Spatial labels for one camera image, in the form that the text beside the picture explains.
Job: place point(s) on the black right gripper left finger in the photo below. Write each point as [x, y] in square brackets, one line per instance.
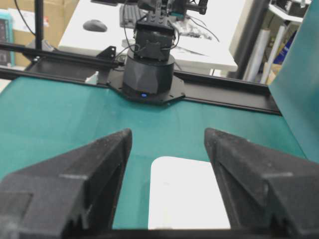
[72, 194]

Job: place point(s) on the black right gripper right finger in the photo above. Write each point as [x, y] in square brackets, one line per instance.
[263, 188]

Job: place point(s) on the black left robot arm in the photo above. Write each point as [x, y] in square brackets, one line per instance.
[148, 75]

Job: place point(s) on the white plastic tray case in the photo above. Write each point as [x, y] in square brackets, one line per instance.
[184, 194]

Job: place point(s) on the green backdrop panel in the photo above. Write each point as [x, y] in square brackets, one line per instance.
[296, 86]

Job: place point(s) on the white desk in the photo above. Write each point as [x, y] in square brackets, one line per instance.
[201, 45]

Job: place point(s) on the black computer mouse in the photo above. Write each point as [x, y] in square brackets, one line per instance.
[95, 26]

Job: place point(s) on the cardboard boxes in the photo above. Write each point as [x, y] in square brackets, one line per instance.
[17, 25]

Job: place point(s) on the black keyboard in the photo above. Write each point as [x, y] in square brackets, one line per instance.
[129, 15]

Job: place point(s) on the black vertical pole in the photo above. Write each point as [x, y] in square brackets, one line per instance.
[39, 31]

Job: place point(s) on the black aluminium frame rail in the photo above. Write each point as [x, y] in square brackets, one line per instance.
[75, 68]

